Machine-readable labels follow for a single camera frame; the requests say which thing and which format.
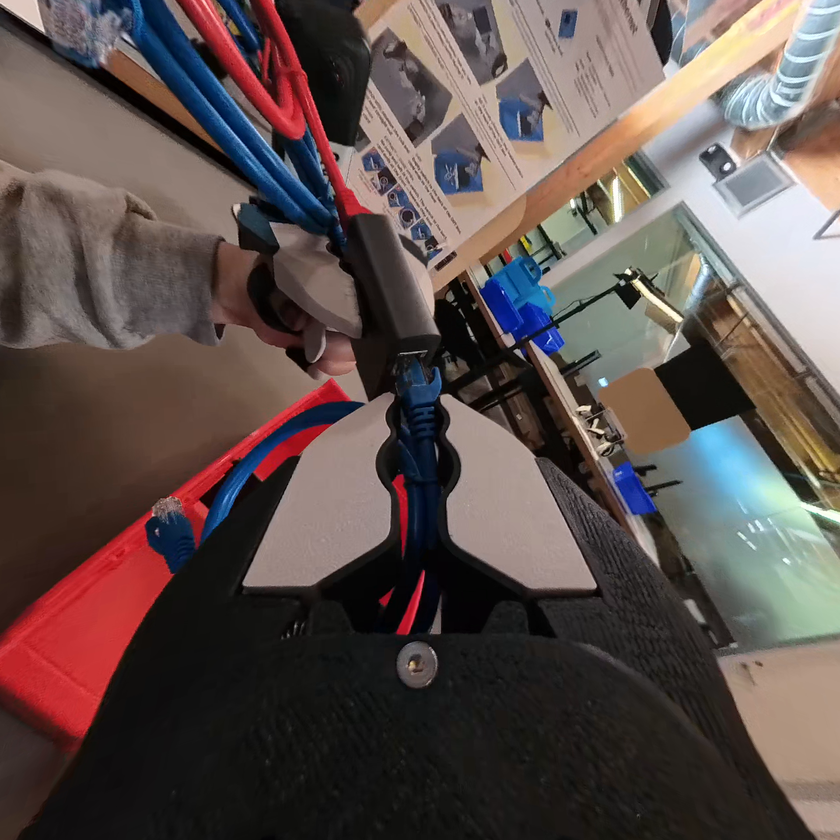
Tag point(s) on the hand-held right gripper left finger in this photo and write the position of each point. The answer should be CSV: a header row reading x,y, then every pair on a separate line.
x,y
315,518

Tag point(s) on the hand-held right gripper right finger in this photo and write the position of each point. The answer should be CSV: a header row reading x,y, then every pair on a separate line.
x,y
512,518

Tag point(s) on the small blue bin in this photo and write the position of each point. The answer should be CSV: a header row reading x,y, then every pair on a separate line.
x,y
635,492

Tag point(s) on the wooden partition board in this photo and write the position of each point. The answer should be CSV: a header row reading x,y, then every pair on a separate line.
x,y
590,164

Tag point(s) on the black boom stand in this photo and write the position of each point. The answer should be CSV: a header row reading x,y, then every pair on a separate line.
x,y
630,289

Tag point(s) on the wall vent grille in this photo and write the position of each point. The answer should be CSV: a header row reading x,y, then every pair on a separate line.
x,y
754,184

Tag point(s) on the instruction poster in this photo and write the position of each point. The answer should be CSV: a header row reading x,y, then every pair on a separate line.
x,y
577,79

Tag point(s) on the person's left hand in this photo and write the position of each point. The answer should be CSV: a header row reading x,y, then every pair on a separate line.
x,y
231,289

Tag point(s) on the white black gadget pile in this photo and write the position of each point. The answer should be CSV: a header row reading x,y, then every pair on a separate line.
x,y
600,430

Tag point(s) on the black wall device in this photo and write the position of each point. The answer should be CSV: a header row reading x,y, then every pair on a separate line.
x,y
718,161

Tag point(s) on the black upright panel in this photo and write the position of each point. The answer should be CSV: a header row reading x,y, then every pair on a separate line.
x,y
705,387

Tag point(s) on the blue storage bin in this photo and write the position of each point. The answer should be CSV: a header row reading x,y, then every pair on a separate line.
x,y
541,334
500,308

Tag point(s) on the red plastic bin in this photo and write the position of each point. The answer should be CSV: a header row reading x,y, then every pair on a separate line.
x,y
79,623

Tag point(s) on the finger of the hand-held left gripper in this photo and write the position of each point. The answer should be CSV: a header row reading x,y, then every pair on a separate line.
x,y
423,275
315,282

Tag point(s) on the silver flexible duct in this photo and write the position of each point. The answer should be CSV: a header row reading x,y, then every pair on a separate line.
x,y
794,59

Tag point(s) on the brown cardboard panel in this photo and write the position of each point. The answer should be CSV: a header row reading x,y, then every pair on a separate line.
x,y
643,410

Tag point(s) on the light blue bin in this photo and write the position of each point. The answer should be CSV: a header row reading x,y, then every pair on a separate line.
x,y
525,282

